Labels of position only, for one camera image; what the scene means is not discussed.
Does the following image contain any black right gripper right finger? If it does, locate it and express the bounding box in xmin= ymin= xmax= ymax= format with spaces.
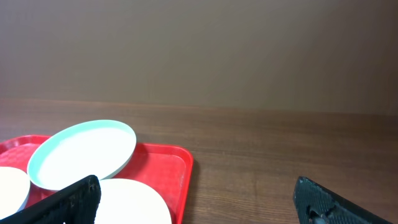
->
xmin=293 ymin=176 xmax=391 ymax=224

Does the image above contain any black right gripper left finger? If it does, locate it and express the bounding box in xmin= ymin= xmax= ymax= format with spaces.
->
xmin=1 ymin=175 xmax=101 ymax=224

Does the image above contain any white plate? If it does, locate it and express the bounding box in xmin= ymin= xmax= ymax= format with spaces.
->
xmin=95 ymin=179 xmax=172 ymax=224

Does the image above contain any light blue plate top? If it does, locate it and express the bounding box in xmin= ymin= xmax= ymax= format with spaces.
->
xmin=27 ymin=119 xmax=137 ymax=191

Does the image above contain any light blue plate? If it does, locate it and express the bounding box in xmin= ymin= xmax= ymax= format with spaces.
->
xmin=0 ymin=167 xmax=30 ymax=219
xmin=27 ymin=119 xmax=137 ymax=191

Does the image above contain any red plastic tray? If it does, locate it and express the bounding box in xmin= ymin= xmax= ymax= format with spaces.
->
xmin=1 ymin=135 xmax=194 ymax=224

